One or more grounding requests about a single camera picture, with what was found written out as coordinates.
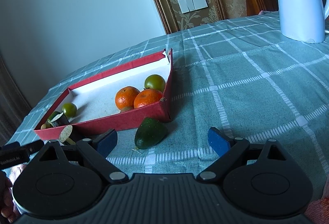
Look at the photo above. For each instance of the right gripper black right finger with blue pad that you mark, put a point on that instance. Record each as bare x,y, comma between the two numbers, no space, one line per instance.
256,181

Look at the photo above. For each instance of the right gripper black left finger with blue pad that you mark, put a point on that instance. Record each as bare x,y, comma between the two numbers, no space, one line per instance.
64,181

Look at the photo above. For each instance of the brown kiwi fruit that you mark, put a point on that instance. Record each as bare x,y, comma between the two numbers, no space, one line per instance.
125,109

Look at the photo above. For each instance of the orange mandarin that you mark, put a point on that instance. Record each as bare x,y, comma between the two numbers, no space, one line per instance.
125,97
147,97

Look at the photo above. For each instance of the green round fruit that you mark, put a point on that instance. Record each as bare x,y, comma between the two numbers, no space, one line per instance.
155,82

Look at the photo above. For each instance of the person's left hand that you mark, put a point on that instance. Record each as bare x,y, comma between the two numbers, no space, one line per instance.
9,211

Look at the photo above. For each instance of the black eggplant piece right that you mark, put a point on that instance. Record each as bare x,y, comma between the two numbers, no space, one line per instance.
65,134

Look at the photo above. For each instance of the black eggplant piece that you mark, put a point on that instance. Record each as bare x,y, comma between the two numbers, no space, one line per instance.
59,120
65,134

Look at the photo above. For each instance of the small brown longan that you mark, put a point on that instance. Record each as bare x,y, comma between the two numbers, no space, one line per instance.
45,126

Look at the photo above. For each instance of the patterned brown curtain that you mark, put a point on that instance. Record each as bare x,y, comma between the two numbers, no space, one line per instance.
14,106

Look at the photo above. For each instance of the green cucumber piece in tray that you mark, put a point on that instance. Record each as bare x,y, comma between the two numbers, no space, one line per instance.
53,114

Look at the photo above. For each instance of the black eggplant piece left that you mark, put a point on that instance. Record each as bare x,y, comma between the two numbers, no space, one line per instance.
59,120

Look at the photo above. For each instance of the pink floral towel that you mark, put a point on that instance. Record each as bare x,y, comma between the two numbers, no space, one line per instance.
318,211

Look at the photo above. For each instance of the green lime between eggplants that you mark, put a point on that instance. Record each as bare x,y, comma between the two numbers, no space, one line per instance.
70,110

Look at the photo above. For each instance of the red tray white inside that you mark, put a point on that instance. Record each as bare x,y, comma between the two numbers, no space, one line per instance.
95,97

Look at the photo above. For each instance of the green avocado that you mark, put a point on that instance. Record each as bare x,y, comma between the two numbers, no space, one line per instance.
149,133

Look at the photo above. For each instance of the teal plaid tablecloth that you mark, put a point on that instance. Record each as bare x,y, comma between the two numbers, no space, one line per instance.
241,76

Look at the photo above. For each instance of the orange mandarin in tray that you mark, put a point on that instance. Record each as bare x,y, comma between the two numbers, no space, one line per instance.
147,97

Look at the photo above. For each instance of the white wall switch panel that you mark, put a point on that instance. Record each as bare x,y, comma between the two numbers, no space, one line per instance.
187,6

